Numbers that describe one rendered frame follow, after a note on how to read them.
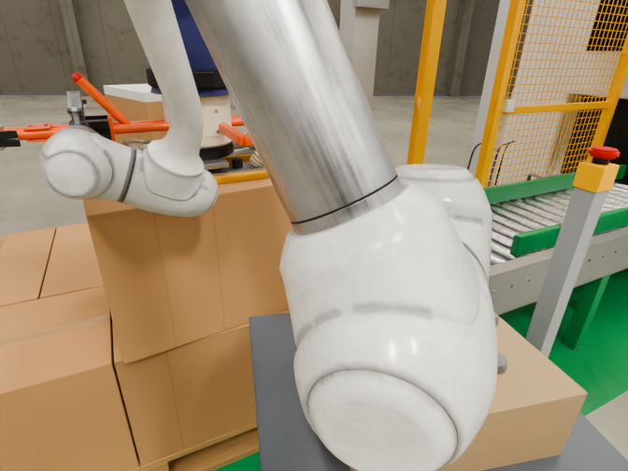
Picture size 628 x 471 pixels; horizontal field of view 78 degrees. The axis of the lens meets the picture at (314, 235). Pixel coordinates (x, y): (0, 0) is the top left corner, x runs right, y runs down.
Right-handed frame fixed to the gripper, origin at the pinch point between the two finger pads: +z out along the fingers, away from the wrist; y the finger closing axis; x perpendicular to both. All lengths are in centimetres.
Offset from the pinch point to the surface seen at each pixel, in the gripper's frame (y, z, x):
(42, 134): 0.0, -2.5, -8.2
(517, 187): 45, 21, 193
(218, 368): 65, -21, 21
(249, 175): 11.4, -13.7, 35.6
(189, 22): -23.1, -9.0, 25.3
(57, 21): -81, 1253, -88
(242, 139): -0.3, -25.3, 31.1
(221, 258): 30.0, -20.8, 25.3
